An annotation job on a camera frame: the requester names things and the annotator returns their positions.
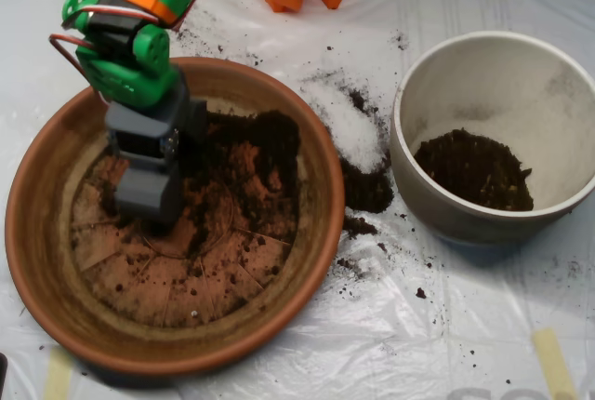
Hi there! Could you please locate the dark soil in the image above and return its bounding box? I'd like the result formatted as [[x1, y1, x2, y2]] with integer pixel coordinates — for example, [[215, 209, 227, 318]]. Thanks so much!
[[99, 110, 302, 260], [413, 127, 536, 213]]

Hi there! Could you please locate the terracotta saucer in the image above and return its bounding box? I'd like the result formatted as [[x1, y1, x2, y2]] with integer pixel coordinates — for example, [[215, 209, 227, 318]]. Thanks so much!
[[4, 56, 346, 378]]

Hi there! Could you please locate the spilled soil heap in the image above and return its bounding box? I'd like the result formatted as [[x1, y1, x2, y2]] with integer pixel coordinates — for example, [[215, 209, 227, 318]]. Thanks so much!
[[299, 69, 396, 239]]

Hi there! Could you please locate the white ceramic pot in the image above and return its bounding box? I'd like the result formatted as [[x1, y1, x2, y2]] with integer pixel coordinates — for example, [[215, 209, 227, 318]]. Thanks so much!
[[389, 30, 595, 247]]

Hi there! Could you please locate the beige masking tape strip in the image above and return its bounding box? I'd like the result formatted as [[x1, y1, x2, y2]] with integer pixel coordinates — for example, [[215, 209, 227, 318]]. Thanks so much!
[[43, 347, 74, 400], [533, 327, 578, 400]]

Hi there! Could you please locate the clear plastic sheet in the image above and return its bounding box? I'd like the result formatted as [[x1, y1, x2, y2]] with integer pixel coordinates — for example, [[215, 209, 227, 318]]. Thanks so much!
[[0, 0, 595, 400]]

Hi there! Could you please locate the red white servo cable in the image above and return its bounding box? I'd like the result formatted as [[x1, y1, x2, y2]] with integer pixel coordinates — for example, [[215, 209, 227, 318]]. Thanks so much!
[[48, 0, 222, 106]]

